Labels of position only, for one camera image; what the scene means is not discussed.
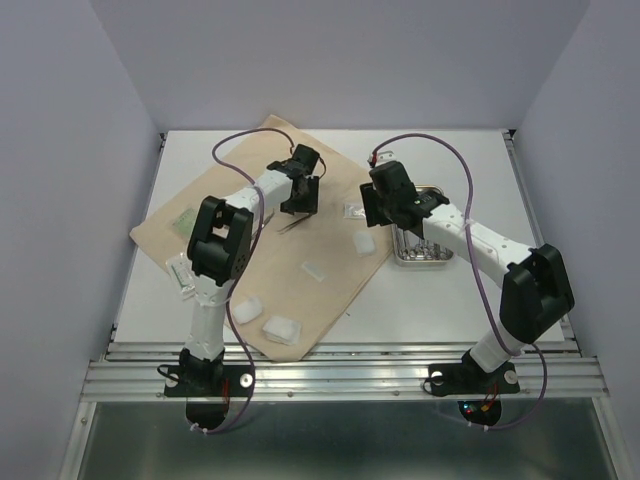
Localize stainless steel tray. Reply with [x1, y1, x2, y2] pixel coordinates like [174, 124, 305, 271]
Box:
[392, 184, 454, 269]

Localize green suture packet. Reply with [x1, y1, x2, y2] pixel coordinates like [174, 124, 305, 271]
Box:
[165, 252, 195, 301]

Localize white gauze pad left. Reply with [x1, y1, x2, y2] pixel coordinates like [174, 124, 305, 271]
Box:
[232, 296, 263, 325]

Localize white foil blade packet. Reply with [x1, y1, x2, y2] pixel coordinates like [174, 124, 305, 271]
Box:
[301, 261, 326, 282]

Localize fine curved forceps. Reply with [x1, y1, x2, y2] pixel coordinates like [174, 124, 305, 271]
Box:
[277, 215, 311, 234]

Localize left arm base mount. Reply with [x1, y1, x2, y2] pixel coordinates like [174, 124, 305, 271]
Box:
[156, 348, 256, 435]

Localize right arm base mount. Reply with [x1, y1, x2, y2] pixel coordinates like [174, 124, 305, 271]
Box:
[421, 353, 520, 430]

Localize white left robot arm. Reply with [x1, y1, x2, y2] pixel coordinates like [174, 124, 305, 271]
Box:
[179, 144, 320, 394]

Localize white gauze pad right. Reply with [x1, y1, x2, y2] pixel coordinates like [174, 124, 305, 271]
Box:
[352, 231, 376, 257]

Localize angled steel tweezers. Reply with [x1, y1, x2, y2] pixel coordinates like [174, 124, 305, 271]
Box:
[261, 209, 276, 229]

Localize small clear needle packet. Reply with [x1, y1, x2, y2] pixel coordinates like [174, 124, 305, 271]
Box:
[343, 202, 366, 220]

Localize beige cloth drape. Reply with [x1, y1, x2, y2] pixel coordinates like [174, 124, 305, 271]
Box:
[130, 115, 391, 362]

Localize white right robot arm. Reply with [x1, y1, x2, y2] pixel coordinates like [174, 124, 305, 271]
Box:
[360, 161, 575, 390]

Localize aluminium mounting rail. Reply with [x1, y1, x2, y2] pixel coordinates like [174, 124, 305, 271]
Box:
[81, 341, 609, 402]

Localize white gauze pad stack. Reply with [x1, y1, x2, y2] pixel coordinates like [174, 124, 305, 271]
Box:
[262, 316, 302, 346]

